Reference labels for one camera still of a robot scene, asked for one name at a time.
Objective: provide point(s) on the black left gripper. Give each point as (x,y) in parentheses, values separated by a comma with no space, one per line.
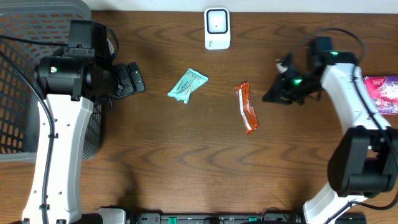
(123,80)

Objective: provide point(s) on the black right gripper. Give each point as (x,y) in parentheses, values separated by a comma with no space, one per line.
(285,86)

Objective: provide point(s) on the orange brown snack bag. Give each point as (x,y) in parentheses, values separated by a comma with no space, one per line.
(245,107)

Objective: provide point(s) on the teal snack wrapper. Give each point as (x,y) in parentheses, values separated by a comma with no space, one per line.
(188,83)

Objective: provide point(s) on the red purple pad package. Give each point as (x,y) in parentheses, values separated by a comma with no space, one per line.
(383,92)

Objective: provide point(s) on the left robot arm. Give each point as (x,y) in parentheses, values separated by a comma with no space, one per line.
(70,84)

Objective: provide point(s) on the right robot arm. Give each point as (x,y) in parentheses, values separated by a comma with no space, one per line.
(364,164)

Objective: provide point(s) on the grey plastic mesh basket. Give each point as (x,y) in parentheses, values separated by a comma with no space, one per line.
(30,31)

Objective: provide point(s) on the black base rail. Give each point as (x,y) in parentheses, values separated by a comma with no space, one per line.
(156,218)

